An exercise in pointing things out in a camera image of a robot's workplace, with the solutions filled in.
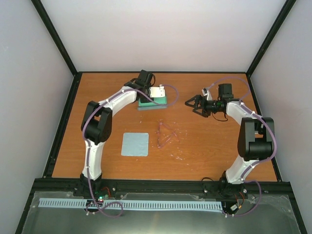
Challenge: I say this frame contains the metal front plate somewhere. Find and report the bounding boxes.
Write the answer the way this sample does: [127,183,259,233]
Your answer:
[22,192,300,234]

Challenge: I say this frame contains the pink transparent sunglasses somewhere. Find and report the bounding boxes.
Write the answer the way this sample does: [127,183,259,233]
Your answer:
[156,122,180,149]

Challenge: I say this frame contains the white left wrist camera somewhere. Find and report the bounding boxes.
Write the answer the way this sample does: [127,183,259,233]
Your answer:
[149,85,166,98]

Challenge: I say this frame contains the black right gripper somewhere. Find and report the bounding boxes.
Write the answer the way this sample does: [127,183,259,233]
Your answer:
[185,95,221,118]

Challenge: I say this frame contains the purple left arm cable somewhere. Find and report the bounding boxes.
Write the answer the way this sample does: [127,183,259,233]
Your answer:
[82,84,180,218]

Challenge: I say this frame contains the light blue cable duct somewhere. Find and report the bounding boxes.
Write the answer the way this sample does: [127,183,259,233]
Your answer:
[38,198,222,212]

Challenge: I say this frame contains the black enclosure frame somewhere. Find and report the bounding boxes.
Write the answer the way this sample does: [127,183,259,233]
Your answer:
[15,0,306,234]

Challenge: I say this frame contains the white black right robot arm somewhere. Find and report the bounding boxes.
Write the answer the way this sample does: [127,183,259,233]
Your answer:
[185,83,277,197]

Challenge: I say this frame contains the black mounting rail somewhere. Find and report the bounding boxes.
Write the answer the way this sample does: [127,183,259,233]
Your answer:
[31,178,293,199]

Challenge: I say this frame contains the light blue cleaning cloth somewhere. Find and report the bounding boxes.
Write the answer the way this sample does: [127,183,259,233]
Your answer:
[121,133,149,156]

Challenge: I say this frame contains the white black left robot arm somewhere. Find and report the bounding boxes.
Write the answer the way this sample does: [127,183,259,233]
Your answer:
[80,70,156,196]

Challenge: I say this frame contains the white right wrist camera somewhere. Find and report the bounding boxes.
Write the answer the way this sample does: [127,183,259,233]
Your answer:
[202,88,213,100]

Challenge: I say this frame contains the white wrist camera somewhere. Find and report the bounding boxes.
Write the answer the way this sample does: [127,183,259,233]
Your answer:
[149,85,166,98]
[202,88,213,100]

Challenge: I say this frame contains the teal glasses case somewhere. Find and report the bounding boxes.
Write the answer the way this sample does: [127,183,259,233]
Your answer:
[137,96,167,111]

